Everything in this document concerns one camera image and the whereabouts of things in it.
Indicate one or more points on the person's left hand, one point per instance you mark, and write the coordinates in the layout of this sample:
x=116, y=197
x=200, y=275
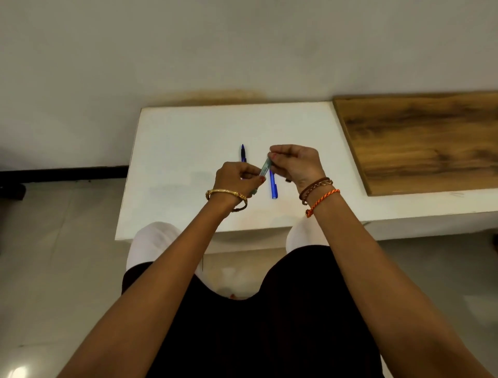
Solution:
x=233, y=179

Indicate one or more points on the black tunic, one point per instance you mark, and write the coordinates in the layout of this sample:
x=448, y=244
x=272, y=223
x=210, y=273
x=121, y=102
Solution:
x=272, y=331

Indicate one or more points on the wooden board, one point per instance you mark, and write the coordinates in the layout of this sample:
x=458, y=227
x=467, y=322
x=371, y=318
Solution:
x=428, y=144

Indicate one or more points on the black object on floor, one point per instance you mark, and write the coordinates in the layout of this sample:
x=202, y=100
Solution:
x=11, y=191

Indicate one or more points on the person's right forearm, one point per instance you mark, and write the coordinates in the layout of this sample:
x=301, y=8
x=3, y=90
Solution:
x=389, y=296

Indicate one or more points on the person's right hand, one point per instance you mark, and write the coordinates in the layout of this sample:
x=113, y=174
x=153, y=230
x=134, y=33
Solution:
x=299, y=165

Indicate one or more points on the black skirting strip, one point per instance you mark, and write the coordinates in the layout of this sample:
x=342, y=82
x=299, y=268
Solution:
x=62, y=174

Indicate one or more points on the white trousers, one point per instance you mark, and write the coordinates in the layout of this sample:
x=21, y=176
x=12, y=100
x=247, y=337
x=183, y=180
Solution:
x=155, y=241

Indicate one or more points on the gold bangle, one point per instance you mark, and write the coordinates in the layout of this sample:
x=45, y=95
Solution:
x=225, y=191

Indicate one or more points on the person's left forearm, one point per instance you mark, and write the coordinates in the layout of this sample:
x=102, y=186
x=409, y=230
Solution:
x=155, y=288

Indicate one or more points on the green lead refill case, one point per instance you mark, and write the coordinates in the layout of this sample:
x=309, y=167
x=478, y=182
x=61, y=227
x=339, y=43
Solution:
x=265, y=167

